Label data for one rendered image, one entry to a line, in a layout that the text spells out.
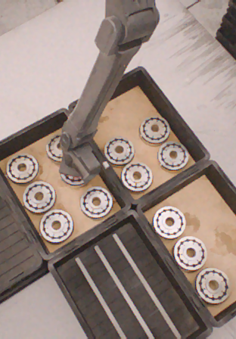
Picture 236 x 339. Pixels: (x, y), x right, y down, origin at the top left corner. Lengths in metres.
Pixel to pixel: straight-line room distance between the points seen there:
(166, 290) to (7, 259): 0.49
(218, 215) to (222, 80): 0.60
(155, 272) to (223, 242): 0.24
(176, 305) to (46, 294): 0.43
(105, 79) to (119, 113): 0.61
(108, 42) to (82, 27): 1.05
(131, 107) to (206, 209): 0.44
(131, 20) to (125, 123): 0.72
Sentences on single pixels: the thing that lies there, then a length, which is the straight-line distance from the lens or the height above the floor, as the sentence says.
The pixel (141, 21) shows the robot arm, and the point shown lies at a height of 1.52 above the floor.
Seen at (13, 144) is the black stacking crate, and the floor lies 0.89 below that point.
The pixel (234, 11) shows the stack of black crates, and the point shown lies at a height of 0.47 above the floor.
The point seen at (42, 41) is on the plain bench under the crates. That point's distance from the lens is 1.76.
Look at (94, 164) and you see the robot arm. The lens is 1.06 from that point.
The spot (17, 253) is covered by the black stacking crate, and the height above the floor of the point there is 0.83.
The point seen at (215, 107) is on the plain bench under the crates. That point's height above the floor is 0.70.
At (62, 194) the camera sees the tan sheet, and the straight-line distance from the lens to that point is 1.33.
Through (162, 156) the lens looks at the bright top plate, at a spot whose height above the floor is 0.86.
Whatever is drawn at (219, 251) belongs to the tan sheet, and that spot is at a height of 0.83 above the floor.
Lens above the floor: 2.10
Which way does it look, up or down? 70 degrees down
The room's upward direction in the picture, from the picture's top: 7 degrees clockwise
